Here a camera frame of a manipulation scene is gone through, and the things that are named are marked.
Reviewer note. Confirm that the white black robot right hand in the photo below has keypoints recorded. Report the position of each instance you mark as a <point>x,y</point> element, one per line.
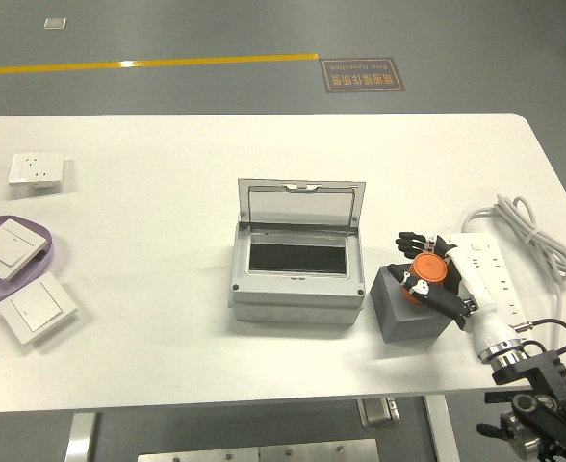
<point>480,298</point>

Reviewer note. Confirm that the orange cylinder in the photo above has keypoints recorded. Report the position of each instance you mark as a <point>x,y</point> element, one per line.
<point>429,267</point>

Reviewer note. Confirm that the grey electrical box clear lid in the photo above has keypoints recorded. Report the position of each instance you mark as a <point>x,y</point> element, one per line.
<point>297,293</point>

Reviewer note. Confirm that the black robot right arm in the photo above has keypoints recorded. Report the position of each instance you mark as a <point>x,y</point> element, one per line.
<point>552,375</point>

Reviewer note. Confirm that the grey cube with round hole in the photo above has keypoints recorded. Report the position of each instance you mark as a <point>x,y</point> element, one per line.
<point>403,322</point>

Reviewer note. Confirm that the white power strip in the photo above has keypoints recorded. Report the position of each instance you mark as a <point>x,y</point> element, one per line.
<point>504,284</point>

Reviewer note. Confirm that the black table control panel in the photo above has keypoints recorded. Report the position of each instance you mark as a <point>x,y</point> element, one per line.
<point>499,397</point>

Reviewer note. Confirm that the white table leg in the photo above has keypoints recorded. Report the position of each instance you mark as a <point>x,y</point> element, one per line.
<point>442,428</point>

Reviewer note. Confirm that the small metal floor plate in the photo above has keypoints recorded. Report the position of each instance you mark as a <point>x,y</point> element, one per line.
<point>55,23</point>

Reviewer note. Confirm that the grey table bracket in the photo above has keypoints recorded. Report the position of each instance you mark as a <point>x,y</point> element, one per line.
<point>378,413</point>

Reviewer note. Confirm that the metal base plate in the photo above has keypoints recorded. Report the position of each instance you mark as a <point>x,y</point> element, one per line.
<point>259,453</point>

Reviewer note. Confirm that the white wall switch panel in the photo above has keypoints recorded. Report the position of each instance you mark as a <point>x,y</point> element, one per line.
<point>6,245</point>
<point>35,308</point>

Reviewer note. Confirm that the white wall socket panel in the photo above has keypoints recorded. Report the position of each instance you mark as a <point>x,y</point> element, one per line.
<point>35,168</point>

